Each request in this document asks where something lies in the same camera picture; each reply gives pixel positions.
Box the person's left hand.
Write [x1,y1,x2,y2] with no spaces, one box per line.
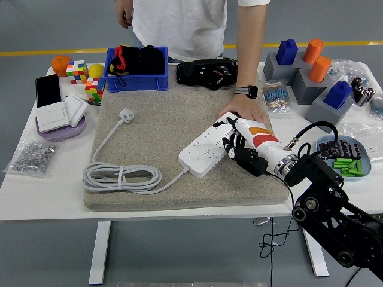
[215,94,267,124]

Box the person's right hand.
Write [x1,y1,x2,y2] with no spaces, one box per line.
[116,5,134,30]

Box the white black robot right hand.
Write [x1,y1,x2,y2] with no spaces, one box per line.
[212,115,291,178]

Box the black plug with cord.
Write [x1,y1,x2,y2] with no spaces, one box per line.
[236,149,300,287]

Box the white power strip with cable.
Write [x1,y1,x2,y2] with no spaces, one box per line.
[82,108,240,195]

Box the black wristwatch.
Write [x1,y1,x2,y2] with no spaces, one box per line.
[233,85,259,99]

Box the bag of resistors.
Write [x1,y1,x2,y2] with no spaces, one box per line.
[262,78,296,114]

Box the black red cloth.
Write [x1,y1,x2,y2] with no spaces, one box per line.
[107,44,166,87]

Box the grey block holder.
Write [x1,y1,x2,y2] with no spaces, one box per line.
[263,52,300,81]
[304,92,355,134]
[291,68,333,105]
[294,51,318,71]

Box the yellow lemon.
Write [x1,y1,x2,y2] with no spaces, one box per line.
[88,63,105,80]

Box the black mechanical device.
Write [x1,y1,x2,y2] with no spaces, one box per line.
[175,57,239,91]

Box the blue plastic bin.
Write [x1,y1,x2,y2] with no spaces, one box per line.
[102,46,169,93]

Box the blue square block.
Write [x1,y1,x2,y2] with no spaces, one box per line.
[275,39,299,65]
[323,81,354,111]

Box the multicoloured puzzle cube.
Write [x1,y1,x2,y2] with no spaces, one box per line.
[66,60,89,85]
[84,77,107,102]

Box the grey-brown mat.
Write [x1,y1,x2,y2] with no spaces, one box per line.
[83,63,290,212]

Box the orange fruit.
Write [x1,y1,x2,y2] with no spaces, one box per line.
[51,55,72,78]

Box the orange cylinder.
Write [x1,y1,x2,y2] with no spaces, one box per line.
[308,56,332,83]
[302,38,325,65]

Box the dark capacitors pack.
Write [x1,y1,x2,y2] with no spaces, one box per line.
[318,139,363,161]

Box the green batteries pile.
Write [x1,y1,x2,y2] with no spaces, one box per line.
[332,158,366,178]

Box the black phone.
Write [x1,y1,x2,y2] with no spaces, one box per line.
[35,74,63,109]

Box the light blue tray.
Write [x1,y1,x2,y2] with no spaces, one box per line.
[316,135,372,182]

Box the clear bag of small parts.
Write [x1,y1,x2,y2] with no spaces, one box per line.
[327,58,373,90]

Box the bag of blue components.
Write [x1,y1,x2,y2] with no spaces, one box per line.
[369,92,383,120]

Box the purple round box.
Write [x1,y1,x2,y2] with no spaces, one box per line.
[35,115,87,142]

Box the white table leg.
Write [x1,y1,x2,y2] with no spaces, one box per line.
[302,228,330,277]
[88,221,112,285]

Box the bag of metal nuts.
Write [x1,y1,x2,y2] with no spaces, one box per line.
[2,136,59,179]

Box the small white wall switch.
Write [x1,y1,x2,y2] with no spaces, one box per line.
[63,91,89,128]

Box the large white wall switch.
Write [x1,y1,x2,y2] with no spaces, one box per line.
[35,101,70,133]

